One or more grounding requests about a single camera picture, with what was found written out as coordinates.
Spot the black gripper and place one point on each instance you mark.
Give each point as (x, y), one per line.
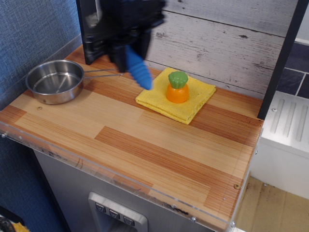
(127, 22)

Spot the blue handled metal fork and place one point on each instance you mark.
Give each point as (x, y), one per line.
(136, 67)

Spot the orange toy carrot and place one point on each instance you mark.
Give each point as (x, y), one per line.
(178, 90)

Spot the yellow folded cloth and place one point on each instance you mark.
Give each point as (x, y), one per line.
(155, 99)

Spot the stainless steel pan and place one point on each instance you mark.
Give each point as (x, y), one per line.
(58, 81)

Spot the clear acrylic table guard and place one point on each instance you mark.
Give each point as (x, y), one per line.
(196, 173)

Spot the silver dispenser button panel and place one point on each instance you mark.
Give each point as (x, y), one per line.
(110, 216)

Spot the white ribbed side counter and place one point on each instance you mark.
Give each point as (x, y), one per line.
(287, 121)

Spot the yellow object at corner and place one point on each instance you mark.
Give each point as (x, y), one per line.
(18, 227)

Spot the left black post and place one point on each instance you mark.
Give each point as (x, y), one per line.
(89, 13)

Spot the black post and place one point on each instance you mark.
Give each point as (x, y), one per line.
(89, 13)
(287, 46)

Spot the right black post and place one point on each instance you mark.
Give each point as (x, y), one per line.
(287, 46)

